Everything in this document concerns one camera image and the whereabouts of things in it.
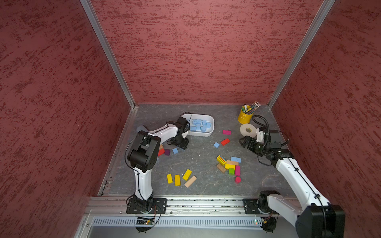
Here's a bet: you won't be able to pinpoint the long red block left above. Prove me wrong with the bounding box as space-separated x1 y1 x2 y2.
158 149 165 156

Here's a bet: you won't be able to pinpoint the white plastic tray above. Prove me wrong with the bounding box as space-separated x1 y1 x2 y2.
182 113 214 137

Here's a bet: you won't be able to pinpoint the magenta flat block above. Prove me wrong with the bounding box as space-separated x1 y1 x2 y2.
222 130 232 135

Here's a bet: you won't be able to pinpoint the yellow long block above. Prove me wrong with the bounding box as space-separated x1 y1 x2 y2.
183 169 192 181

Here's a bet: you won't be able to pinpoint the yellow pen holder can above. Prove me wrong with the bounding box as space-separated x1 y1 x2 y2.
238 105 253 125

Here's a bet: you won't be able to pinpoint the yellow block right cluster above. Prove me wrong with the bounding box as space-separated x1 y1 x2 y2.
225 163 236 170

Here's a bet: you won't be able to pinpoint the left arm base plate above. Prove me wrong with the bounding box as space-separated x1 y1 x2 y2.
126 197 167 215

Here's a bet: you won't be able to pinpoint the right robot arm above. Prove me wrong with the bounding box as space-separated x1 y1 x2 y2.
239 131 345 238

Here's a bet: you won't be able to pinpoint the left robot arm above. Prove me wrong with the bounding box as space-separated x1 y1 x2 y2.
125 117 190 213

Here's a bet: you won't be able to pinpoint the blue block right cluster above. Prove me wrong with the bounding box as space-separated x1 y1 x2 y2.
231 157 241 165

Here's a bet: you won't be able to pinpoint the striped yellow block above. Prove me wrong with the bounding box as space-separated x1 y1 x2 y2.
216 155 226 166

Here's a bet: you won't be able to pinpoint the magenta long block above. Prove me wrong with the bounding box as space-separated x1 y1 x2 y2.
235 166 241 177

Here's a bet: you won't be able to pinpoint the brown wooden block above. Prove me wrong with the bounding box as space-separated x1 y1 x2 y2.
216 164 227 173

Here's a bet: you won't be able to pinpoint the red block right cluster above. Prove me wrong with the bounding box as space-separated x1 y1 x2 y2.
221 138 230 146

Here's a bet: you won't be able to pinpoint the tan block right cluster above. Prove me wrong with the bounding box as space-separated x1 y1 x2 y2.
226 160 239 166

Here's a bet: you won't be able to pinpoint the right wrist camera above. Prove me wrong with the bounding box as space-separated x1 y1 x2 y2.
257 131 265 143

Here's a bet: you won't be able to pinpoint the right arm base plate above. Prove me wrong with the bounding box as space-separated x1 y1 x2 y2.
243 198 278 216

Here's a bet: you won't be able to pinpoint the pens in can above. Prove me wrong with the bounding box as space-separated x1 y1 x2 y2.
241 102 261 115

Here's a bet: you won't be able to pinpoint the long tan wooden block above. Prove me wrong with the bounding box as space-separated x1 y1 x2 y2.
185 176 196 188

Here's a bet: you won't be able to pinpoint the white tape roll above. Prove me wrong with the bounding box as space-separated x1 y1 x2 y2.
240 124 259 138

